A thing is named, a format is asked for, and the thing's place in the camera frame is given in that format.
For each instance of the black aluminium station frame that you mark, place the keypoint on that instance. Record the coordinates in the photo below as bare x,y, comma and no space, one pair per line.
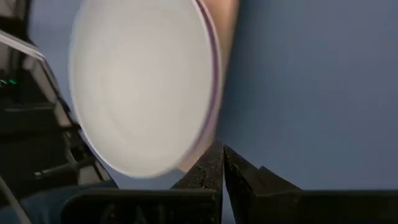
31,140

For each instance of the white plate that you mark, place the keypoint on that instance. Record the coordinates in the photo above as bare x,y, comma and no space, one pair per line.
140,87

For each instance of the silver metal bracket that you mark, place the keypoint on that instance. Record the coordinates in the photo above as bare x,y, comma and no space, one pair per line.
21,43

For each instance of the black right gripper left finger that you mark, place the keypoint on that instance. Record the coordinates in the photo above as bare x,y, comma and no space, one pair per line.
205,174

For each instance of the blue-grey table mat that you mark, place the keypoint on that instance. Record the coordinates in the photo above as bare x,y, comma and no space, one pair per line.
311,93

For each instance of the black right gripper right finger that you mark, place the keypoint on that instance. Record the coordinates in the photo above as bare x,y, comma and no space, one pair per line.
245,186

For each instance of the wooden shelf with black frames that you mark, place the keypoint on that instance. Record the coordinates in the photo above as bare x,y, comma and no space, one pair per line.
230,18

